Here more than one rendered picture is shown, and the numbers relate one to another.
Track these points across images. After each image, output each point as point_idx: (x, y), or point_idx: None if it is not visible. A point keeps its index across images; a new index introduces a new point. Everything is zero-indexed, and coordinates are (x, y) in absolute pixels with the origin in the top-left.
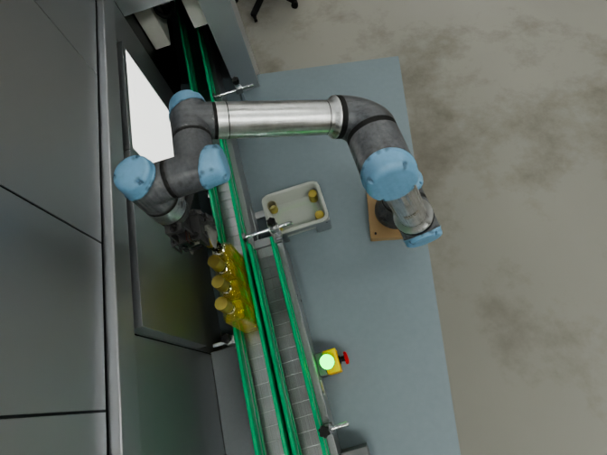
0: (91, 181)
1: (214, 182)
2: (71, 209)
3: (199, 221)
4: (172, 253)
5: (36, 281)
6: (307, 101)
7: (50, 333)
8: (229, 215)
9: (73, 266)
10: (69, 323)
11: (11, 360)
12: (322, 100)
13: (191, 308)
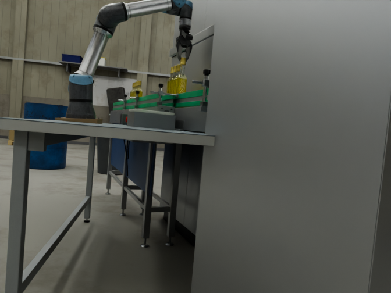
0: (213, 21)
1: None
2: (208, 15)
3: (178, 36)
4: (201, 70)
5: (198, 11)
6: (135, 2)
7: (194, 18)
8: None
9: (200, 21)
10: (194, 24)
11: (192, 11)
12: (128, 3)
13: (191, 84)
